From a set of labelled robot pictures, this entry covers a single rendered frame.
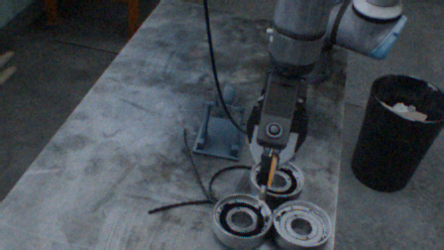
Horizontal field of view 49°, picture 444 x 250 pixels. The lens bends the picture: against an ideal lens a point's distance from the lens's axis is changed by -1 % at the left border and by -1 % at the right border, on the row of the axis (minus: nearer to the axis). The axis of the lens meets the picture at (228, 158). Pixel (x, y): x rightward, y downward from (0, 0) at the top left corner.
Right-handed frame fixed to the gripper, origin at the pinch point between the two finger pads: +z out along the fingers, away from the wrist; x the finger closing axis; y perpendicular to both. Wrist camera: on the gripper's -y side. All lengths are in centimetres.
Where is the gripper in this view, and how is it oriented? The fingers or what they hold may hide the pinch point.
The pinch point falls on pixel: (269, 164)
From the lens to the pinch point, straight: 83.1
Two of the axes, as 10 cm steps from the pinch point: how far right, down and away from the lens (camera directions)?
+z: -1.1, 7.3, 6.7
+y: 1.7, -6.5, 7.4
